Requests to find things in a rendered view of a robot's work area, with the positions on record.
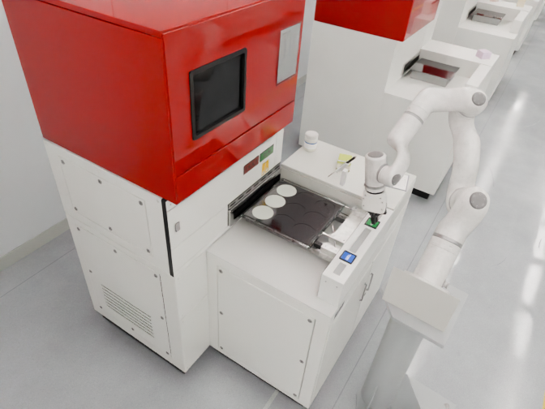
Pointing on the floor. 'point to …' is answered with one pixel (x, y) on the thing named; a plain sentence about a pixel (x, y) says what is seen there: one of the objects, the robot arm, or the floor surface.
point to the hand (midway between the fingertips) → (374, 219)
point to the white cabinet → (287, 324)
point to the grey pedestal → (397, 348)
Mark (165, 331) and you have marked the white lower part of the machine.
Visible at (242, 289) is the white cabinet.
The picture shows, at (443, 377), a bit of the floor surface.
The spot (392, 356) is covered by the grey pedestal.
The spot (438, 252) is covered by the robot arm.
